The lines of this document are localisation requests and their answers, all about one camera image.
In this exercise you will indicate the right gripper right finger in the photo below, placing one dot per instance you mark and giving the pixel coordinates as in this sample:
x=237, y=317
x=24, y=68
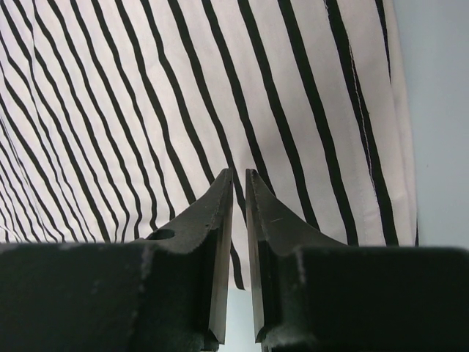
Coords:
x=312, y=293

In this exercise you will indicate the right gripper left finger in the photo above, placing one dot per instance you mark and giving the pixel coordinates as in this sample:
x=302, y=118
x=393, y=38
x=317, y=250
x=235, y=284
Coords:
x=167, y=292

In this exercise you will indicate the black white striped tank top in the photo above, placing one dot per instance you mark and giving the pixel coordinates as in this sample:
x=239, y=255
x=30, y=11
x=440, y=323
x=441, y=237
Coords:
x=117, y=115

